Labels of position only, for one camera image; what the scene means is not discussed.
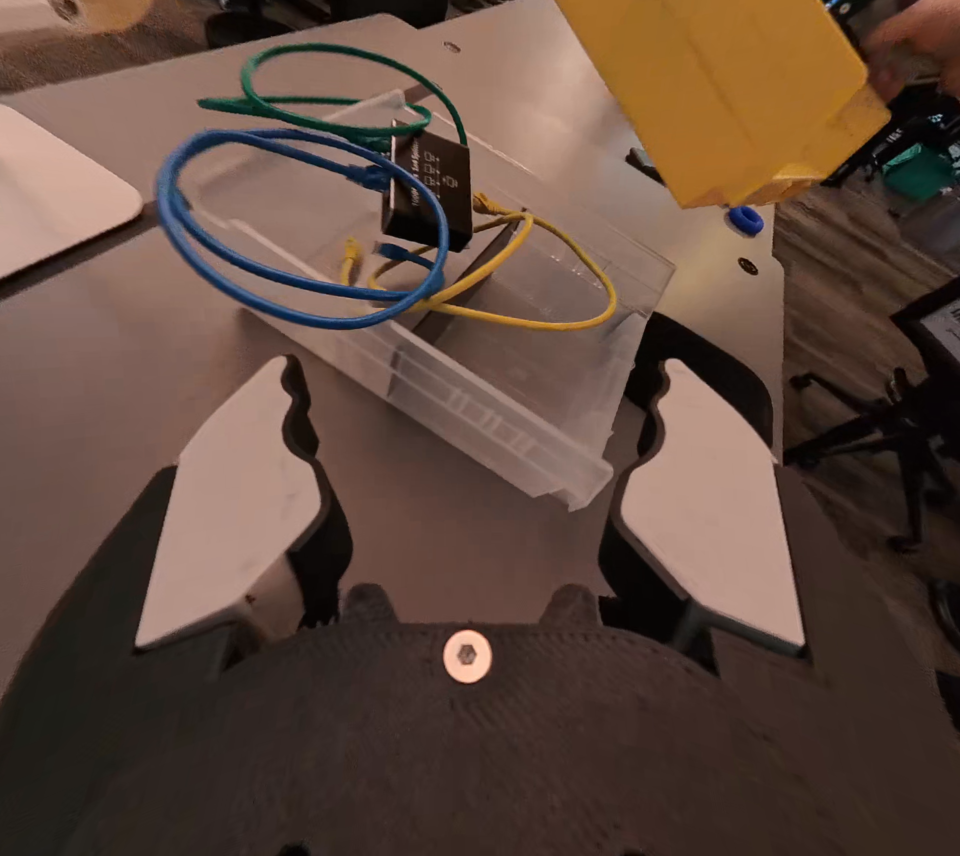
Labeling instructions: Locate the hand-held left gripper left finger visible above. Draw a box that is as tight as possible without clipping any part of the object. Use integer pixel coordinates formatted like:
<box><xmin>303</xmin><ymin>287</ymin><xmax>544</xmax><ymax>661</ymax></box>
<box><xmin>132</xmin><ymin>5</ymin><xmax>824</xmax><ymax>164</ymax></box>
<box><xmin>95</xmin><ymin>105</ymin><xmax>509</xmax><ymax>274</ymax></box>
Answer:
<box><xmin>135</xmin><ymin>355</ymin><xmax>355</xmax><ymax>651</ymax></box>

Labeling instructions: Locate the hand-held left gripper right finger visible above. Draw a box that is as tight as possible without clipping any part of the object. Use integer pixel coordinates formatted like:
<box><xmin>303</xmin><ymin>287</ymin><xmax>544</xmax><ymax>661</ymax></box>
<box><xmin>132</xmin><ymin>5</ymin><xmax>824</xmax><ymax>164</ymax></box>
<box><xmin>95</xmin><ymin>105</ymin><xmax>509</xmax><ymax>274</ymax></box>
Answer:
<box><xmin>597</xmin><ymin>358</ymin><xmax>807</xmax><ymax>653</ymax></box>

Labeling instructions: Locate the clear plastic bin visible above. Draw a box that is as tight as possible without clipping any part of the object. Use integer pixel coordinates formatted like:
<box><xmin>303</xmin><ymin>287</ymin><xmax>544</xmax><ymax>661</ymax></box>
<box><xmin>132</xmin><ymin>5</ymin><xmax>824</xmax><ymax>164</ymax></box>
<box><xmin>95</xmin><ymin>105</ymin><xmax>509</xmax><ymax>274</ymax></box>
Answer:
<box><xmin>183</xmin><ymin>89</ymin><xmax>676</xmax><ymax>511</ymax></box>

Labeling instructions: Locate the yellow ethernet cable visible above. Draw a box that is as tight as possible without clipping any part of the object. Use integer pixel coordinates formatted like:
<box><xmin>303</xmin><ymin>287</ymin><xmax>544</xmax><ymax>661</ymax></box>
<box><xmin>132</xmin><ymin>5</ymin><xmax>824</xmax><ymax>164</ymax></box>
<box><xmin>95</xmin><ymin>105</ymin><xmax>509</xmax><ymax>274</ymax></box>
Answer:
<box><xmin>341</xmin><ymin>192</ymin><xmax>618</xmax><ymax>332</ymax></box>

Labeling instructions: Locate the black ethernet switch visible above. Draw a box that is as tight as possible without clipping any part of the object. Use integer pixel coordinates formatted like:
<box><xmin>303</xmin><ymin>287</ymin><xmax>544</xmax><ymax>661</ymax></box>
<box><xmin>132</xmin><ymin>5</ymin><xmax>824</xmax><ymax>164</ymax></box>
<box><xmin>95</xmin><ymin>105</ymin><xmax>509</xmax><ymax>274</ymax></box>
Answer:
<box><xmin>380</xmin><ymin>118</ymin><xmax>475</xmax><ymax>252</ymax></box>

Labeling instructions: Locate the green ethernet cable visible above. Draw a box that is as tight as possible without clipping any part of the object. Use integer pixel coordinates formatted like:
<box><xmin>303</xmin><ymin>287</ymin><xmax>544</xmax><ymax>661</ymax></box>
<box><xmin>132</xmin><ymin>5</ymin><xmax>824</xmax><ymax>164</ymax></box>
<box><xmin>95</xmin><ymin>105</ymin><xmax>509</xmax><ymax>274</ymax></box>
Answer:
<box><xmin>197</xmin><ymin>43</ymin><xmax>470</xmax><ymax>148</ymax></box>

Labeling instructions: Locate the yellow plastic bin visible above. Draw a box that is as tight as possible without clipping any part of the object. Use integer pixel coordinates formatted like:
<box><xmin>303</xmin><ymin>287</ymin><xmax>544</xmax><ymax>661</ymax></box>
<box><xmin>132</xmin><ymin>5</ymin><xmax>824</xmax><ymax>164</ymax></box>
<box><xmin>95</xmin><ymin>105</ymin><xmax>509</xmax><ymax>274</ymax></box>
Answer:
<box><xmin>502</xmin><ymin>0</ymin><xmax>892</xmax><ymax>210</ymax></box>

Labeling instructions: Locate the black office chair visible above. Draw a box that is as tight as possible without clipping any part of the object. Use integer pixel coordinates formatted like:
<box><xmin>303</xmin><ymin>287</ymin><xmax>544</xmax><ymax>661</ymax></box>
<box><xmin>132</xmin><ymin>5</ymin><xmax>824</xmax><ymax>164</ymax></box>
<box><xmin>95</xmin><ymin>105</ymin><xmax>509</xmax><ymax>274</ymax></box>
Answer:
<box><xmin>783</xmin><ymin>367</ymin><xmax>960</xmax><ymax>553</ymax></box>

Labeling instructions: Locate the white stand base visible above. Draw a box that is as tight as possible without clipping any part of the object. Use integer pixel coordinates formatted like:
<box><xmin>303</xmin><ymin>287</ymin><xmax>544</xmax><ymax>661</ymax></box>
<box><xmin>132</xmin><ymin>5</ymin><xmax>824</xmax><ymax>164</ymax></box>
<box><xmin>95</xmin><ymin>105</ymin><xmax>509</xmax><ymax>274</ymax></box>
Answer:
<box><xmin>0</xmin><ymin>104</ymin><xmax>145</xmax><ymax>281</ymax></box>

